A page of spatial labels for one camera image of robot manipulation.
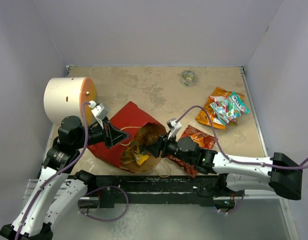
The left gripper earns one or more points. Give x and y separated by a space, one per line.
111 136

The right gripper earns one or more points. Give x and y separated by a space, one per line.
162 144

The red paper bag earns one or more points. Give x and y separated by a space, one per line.
129 115

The dark red snack pack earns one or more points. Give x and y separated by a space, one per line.
194 152

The teal snack pack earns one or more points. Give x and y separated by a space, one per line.
228 108

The gold teal chips bag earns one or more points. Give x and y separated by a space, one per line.
145 135

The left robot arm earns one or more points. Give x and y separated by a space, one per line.
47 205

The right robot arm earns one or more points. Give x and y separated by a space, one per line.
279 173

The white cylinder with orange end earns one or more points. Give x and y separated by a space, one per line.
63 97

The clear tape roll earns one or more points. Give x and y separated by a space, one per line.
188 78

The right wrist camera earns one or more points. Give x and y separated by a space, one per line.
174 127

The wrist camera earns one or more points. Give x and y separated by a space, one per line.
99 112
174 127

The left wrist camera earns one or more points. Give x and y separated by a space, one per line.
99 112

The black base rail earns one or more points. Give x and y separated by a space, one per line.
205 191

